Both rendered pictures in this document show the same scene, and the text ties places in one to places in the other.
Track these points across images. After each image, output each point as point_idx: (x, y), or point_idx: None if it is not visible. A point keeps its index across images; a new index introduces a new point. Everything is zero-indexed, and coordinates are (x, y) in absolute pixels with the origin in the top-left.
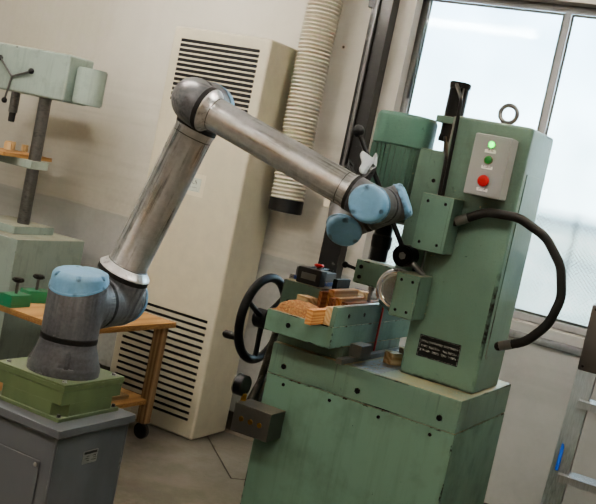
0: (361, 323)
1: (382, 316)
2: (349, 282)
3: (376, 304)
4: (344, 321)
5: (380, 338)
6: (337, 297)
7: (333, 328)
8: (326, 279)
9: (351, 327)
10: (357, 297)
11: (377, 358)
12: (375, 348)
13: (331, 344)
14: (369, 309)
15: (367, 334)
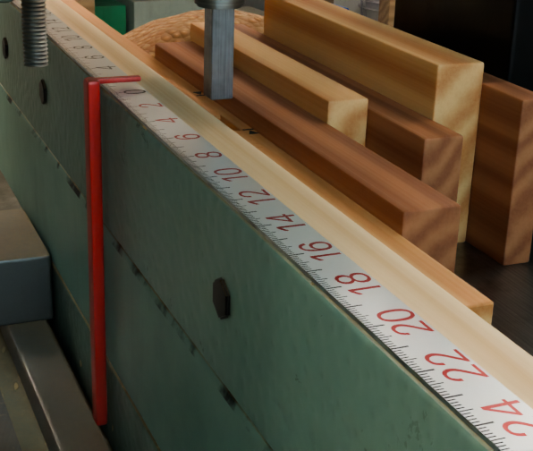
0: (43, 138)
1: (119, 204)
2: (503, 15)
3: (80, 65)
4: (1, 63)
5: (137, 395)
6: (272, 41)
7: None
8: None
9: (20, 122)
10: (298, 75)
11: (37, 443)
12: (123, 434)
13: None
14: (55, 73)
15: (73, 251)
